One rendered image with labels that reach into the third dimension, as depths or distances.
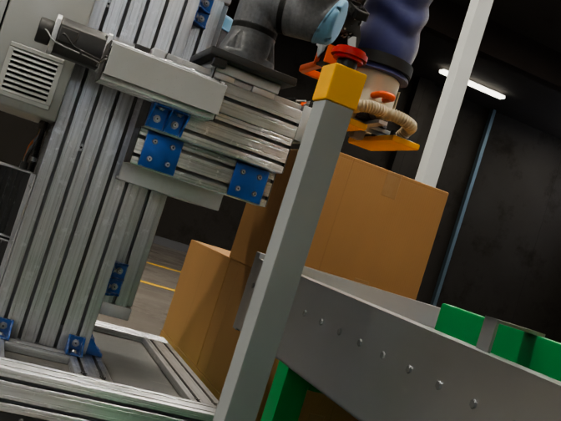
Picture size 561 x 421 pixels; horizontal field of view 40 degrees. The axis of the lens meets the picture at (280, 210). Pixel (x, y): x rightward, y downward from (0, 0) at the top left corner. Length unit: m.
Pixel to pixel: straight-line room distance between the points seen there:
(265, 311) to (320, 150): 0.31
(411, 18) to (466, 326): 1.40
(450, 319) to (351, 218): 0.88
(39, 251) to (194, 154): 0.45
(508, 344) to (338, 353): 0.37
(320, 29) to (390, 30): 0.67
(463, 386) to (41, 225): 1.20
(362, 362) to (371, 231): 0.90
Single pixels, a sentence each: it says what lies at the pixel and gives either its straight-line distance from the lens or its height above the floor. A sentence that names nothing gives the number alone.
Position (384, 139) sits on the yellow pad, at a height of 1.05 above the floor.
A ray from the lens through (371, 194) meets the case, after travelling 2.26.
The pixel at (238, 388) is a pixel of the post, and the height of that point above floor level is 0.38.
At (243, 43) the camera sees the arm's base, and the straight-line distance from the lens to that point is 1.92.
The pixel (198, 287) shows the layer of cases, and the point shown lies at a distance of 3.02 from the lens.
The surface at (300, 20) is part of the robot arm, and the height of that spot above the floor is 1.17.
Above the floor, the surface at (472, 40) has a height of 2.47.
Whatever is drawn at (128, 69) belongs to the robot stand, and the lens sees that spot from 1.72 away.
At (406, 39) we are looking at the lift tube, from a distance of 2.57.
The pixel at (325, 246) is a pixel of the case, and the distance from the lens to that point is 2.21.
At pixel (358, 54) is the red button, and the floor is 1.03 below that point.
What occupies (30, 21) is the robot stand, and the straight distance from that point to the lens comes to 1.98.
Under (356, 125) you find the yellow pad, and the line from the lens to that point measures 2.39.
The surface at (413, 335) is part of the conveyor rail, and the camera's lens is 1.30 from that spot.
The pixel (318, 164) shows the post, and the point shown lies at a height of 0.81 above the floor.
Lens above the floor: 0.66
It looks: 2 degrees up
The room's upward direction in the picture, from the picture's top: 18 degrees clockwise
